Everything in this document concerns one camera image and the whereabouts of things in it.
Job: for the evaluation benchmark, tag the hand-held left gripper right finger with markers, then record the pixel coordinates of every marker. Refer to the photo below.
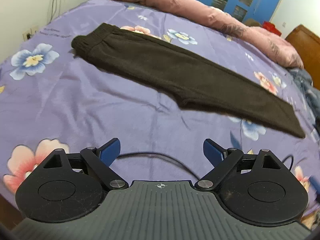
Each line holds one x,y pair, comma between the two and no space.
212,152

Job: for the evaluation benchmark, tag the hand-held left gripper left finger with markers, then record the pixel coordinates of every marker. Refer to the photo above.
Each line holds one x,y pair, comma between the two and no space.
110,153

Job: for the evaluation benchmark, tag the dark brown pants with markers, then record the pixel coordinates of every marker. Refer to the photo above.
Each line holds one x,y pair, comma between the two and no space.
175,72

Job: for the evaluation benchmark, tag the purple floral bedsheet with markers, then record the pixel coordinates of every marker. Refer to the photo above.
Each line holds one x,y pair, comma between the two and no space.
75,100

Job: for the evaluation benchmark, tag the blue-grey cloth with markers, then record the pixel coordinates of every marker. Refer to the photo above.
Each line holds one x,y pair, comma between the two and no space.
306,90

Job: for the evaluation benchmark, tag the red box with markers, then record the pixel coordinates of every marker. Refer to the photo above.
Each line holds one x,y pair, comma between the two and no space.
271,28

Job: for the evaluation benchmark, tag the wooden headboard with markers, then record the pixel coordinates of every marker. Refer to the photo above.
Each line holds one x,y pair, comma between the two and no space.
308,52

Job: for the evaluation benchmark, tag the pink quilt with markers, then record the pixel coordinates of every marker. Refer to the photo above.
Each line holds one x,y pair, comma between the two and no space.
187,5

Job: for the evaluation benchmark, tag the white wall socket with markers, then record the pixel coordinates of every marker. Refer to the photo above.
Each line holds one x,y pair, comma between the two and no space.
29,33

